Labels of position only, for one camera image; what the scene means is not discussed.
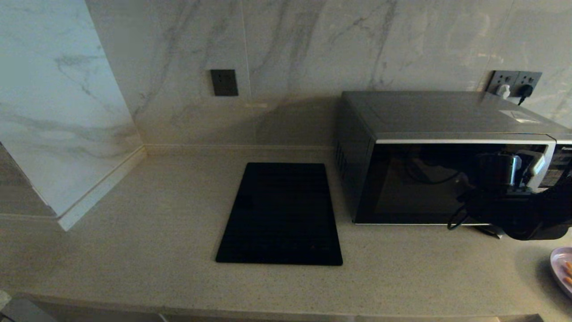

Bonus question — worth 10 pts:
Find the dark wall switch panel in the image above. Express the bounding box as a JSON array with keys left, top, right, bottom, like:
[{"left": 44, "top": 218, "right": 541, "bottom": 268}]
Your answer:
[{"left": 211, "top": 69, "right": 239, "bottom": 97}]

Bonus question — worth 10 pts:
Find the grey wall outlet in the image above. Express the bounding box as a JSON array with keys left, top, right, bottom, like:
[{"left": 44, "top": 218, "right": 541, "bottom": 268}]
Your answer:
[
  {"left": 514, "top": 72, "right": 543, "bottom": 98},
  {"left": 486, "top": 70, "right": 519, "bottom": 97}
]

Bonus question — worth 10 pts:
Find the silver microwave oven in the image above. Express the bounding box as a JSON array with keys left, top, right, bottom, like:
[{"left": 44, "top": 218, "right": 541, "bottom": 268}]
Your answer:
[{"left": 335, "top": 91, "right": 572, "bottom": 226}]

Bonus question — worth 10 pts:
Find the purple plate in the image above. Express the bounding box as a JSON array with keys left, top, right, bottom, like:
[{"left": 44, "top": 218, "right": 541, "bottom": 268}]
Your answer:
[{"left": 550, "top": 247, "right": 572, "bottom": 299}]

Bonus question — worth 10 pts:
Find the black induction cooktop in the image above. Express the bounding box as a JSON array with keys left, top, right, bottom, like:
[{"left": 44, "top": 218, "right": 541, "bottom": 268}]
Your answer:
[{"left": 215, "top": 162, "right": 344, "bottom": 266}]

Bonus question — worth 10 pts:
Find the microwave oven door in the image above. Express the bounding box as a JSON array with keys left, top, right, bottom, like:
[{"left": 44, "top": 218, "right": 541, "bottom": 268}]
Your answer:
[{"left": 353, "top": 139, "right": 557, "bottom": 225}]

